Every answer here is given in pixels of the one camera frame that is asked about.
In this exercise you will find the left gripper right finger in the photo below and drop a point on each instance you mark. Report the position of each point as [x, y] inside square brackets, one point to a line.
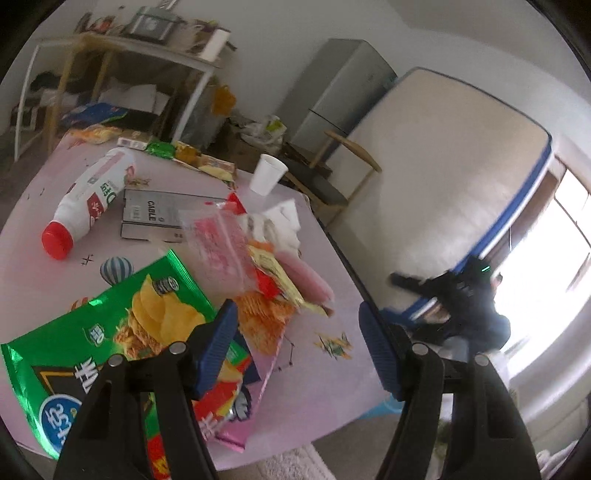
[488, 438]

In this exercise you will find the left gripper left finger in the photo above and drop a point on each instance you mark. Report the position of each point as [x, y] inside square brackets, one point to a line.
[107, 441]

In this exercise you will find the green potato chip bag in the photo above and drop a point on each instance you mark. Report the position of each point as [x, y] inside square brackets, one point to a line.
[53, 368]

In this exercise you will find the pink patterned bag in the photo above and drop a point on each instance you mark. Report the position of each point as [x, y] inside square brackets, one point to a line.
[311, 285]

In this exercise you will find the white mattress blue edge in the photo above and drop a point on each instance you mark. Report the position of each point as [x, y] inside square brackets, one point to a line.
[457, 166]

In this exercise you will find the orange pink chip bag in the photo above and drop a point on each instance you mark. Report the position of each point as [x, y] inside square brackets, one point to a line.
[230, 408]

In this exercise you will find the white paper cup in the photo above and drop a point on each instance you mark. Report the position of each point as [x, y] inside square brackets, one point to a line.
[269, 171]

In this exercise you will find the grey refrigerator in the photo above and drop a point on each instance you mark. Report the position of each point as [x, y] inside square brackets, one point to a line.
[343, 82]

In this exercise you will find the white yogurt bottle red cap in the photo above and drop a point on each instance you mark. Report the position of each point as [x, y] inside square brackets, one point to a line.
[87, 200]

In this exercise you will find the green small snack bag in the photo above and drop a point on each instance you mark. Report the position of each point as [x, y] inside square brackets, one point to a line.
[161, 149]

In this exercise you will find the brown golden snack bag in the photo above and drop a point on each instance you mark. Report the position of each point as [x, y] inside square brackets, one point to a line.
[186, 153]

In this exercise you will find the small white snack pack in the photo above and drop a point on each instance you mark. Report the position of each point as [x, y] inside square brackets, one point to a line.
[131, 143]

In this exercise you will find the yellow snack bag left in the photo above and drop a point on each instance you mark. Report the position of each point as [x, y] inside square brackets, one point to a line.
[96, 134]

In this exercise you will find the blue snack bag on chair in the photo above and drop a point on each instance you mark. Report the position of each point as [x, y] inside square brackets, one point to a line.
[90, 114]

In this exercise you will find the white metal side table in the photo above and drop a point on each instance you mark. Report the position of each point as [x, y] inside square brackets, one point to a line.
[136, 63]

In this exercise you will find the wooden chair black seat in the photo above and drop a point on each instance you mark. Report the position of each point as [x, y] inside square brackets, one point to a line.
[86, 42]

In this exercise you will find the silver cooking pot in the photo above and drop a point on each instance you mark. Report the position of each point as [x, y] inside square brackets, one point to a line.
[152, 24]

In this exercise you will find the grey cable box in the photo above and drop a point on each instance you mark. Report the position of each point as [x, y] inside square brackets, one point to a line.
[154, 215]

